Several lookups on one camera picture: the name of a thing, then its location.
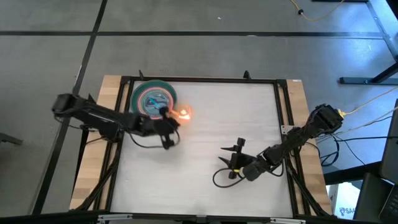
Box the yellow floor cable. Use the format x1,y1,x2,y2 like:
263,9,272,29
290,0,346,22

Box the black monitor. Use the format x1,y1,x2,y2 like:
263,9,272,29
379,98,398,185

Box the large magenta plastic plate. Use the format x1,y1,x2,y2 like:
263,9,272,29
136,83,174,118

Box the dark navy plastic plate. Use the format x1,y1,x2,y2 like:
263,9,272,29
139,85,170,116

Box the black furniture base bar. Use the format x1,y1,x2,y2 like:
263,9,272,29
323,161,384,186

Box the dark furniture foot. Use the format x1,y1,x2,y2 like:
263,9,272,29
0,133,24,147

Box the black desk leg frame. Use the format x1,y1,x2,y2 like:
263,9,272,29
312,0,398,85

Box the silver metal bracket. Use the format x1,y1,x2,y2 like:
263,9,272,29
97,213,133,223
269,217,307,224

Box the silver mounting plate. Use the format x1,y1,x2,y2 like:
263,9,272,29
280,124,295,136

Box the white printed box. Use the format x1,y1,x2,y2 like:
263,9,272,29
326,182,361,220

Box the large teal plastic plate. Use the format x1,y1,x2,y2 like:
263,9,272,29
129,80,177,121

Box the black floor cables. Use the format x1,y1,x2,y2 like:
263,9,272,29
317,115,398,168

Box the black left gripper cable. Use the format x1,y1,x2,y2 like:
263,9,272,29
127,130,182,150

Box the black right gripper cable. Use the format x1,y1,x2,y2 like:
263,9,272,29
212,167,247,189

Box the black metal table frame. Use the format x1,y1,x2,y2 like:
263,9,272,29
70,70,332,218

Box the beige floor cable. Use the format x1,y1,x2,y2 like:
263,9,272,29
344,88,398,116

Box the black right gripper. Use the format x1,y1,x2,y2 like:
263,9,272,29
218,138,259,180

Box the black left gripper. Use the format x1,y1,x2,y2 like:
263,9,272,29
146,106,182,150

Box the clear cyan plastic plate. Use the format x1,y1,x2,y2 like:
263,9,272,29
141,88,169,115

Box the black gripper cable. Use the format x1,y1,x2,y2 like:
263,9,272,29
127,130,182,150
212,167,247,189

